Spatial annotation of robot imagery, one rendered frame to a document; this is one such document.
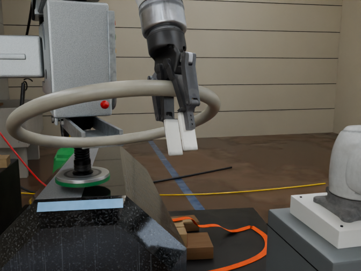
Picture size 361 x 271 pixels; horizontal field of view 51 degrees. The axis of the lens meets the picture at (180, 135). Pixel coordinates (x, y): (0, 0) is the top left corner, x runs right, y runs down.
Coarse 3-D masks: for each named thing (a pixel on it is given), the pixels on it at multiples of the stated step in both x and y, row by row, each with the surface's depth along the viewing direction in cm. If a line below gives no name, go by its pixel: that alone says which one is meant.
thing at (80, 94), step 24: (48, 96) 67; (72, 96) 66; (96, 96) 66; (120, 96) 67; (216, 96) 81; (24, 120) 72; (48, 144) 98; (72, 144) 104; (96, 144) 108; (120, 144) 111
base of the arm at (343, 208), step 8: (328, 192) 122; (320, 200) 125; (328, 200) 122; (336, 200) 118; (344, 200) 116; (352, 200) 114; (328, 208) 121; (336, 208) 117; (344, 208) 116; (352, 208) 115; (360, 208) 114; (344, 216) 113; (352, 216) 112; (360, 216) 113
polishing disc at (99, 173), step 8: (72, 168) 161; (96, 168) 161; (104, 168) 161; (56, 176) 149; (64, 176) 149; (72, 176) 149; (80, 176) 149; (88, 176) 149; (96, 176) 149; (104, 176) 150
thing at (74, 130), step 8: (64, 120) 148; (96, 120) 145; (104, 120) 135; (64, 128) 150; (72, 128) 126; (80, 128) 116; (96, 128) 146; (104, 128) 131; (112, 128) 119; (72, 136) 128; (80, 136) 109; (88, 136) 128; (96, 136) 127
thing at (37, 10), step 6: (36, 0) 185; (42, 0) 154; (72, 0) 138; (78, 0) 139; (84, 0) 141; (90, 0) 150; (96, 0) 150; (36, 6) 185; (42, 6) 166; (36, 12) 186; (42, 12) 184; (36, 18) 202; (42, 18) 194
